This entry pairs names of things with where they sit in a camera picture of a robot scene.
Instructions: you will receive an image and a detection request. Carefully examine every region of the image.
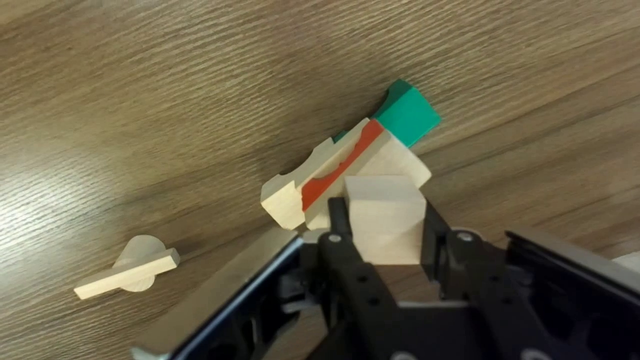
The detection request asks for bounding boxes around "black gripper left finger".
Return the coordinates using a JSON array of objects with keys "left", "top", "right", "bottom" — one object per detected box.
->
[{"left": 311, "top": 195, "right": 404, "bottom": 360}]

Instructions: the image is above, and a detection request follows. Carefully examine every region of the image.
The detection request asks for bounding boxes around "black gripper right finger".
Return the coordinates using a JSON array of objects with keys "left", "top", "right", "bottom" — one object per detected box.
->
[{"left": 418, "top": 198, "right": 556, "bottom": 360}]

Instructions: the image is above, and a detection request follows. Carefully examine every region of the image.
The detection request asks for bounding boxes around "natural wooden cube block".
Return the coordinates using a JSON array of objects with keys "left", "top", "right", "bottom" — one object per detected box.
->
[{"left": 341, "top": 174, "right": 429, "bottom": 268}]

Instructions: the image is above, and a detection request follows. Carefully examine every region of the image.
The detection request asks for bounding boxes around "natural wooden arch block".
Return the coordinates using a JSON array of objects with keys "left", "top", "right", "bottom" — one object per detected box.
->
[{"left": 257, "top": 119, "right": 372, "bottom": 233}]

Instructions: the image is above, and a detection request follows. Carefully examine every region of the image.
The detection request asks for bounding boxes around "red wooden block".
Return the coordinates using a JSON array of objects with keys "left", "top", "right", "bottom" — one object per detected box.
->
[{"left": 299, "top": 119, "right": 385, "bottom": 215}]

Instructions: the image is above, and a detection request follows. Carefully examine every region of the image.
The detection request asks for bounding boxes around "natural wooden rectangular block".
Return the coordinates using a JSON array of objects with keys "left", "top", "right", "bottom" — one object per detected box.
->
[{"left": 306, "top": 130, "right": 433, "bottom": 233}]

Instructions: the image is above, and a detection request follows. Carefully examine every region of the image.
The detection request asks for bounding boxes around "green wooden block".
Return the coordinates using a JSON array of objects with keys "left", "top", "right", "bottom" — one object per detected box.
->
[{"left": 370, "top": 78, "right": 443, "bottom": 151}]

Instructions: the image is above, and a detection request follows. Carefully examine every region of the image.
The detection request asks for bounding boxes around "flat wooden piece with disc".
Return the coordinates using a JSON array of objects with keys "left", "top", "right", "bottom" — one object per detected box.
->
[{"left": 71, "top": 234, "right": 184, "bottom": 302}]

